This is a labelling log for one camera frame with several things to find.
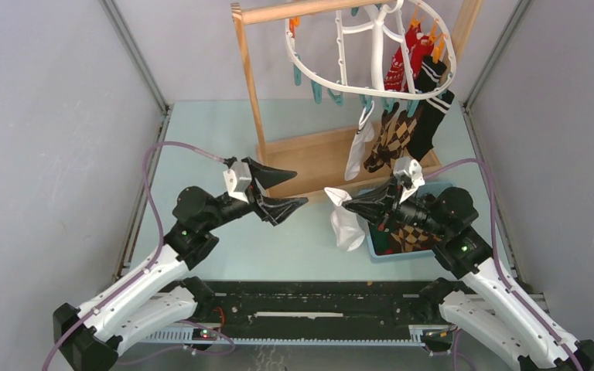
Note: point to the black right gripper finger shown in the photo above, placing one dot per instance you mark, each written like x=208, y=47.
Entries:
x=381, y=220
x=377, y=200

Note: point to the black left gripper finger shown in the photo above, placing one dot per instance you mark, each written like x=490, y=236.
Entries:
x=276, y=210
x=267, y=176

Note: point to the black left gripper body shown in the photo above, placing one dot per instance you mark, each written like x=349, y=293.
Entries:
x=252, y=192

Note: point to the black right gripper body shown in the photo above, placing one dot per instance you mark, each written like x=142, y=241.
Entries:
x=401, y=211

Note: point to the white sock with black stripes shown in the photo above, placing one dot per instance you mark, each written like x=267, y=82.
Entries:
x=363, y=135

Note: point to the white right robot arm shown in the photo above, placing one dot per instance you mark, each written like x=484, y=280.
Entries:
x=517, y=329

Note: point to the wooden hanger stand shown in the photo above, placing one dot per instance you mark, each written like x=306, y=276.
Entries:
x=320, y=159

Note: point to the white oval clip hanger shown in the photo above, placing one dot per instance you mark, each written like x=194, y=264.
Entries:
x=382, y=21

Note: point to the light blue plastic basket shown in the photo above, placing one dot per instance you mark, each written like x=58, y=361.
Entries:
x=428, y=191

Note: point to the brown argyle sock left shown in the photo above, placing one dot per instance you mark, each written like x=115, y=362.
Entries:
x=376, y=159

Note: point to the brown argyle sock right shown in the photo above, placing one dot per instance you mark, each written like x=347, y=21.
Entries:
x=400, y=133

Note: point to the red patterned sock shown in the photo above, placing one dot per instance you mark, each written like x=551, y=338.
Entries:
x=418, y=46

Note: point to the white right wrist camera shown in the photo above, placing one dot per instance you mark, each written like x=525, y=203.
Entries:
x=408, y=172

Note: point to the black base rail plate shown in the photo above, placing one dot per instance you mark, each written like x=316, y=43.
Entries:
x=319, y=311

